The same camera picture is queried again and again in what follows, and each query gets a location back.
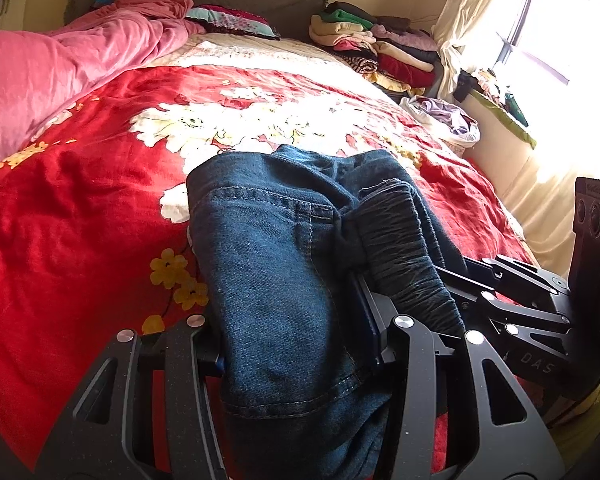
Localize cream quilted bedspread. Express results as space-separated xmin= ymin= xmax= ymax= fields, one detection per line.
xmin=165 ymin=32 xmax=366 ymax=81

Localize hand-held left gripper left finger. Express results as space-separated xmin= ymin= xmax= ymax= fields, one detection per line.
xmin=35 ymin=316 xmax=226 ymax=480

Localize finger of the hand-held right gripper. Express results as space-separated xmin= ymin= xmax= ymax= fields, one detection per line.
xmin=437 ymin=255 xmax=566 ymax=306
xmin=457 ymin=290 xmax=573 ymax=356

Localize pile of folded clothes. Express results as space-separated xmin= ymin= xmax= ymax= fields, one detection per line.
xmin=307 ymin=1 xmax=441 ymax=96

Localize window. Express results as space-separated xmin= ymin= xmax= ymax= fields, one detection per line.
xmin=497 ymin=0 xmax=600 ymax=86

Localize red floral bedsheet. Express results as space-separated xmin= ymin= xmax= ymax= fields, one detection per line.
xmin=0 ymin=62 xmax=541 ymax=461

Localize white bag with clothes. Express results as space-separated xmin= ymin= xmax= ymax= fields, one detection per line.
xmin=400 ymin=95 xmax=481 ymax=156

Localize pink duvet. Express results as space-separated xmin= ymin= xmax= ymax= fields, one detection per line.
xmin=0 ymin=0 xmax=206 ymax=176

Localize green-trimmed cloth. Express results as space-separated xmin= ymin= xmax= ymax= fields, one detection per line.
xmin=452 ymin=67 xmax=538 ymax=150

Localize colourful patterned pillow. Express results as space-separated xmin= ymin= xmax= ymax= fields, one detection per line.
xmin=185 ymin=5 xmax=281 ymax=41

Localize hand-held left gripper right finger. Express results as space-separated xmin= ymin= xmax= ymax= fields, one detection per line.
xmin=355 ymin=272 xmax=566 ymax=480

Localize blue denim pants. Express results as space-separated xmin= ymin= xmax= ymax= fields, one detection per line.
xmin=186 ymin=144 xmax=468 ymax=480

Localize cream curtain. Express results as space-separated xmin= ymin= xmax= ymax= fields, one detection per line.
xmin=432 ymin=0 xmax=600 ymax=271

